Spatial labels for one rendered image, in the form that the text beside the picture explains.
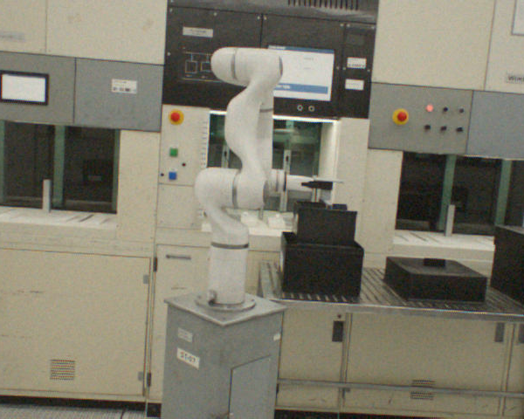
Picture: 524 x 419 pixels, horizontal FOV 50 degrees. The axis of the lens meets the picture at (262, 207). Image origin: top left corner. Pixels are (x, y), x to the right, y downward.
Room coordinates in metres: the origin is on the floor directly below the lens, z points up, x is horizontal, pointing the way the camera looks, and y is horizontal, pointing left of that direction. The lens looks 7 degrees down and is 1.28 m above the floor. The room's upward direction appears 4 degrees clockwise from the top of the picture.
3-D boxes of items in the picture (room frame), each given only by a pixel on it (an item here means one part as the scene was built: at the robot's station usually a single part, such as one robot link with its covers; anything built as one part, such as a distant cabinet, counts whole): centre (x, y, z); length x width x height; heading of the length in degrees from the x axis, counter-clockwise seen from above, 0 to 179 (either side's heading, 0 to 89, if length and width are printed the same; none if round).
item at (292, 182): (2.04, -0.12, 1.14); 0.11 x 0.10 x 0.07; 92
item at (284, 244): (2.04, -0.22, 0.85); 0.28 x 0.28 x 0.17; 2
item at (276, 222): (2.73, -0.14, 0.89); 0.22 x 0.21 x 0.04; 3
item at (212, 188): (1.73, 0.13, 1.07); 0.19 x 0.12 x 0.24; 76
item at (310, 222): (2.04, -0.22, 1.00); 0.24 x 0.20 x 0.32; 2
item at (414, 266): (2.06, -0.66, 0.83); 0.29 x 0.29 x 0.13; 5
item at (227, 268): (1.72, 0.10, 0.85); 0.19 x 0.19 x 0.18
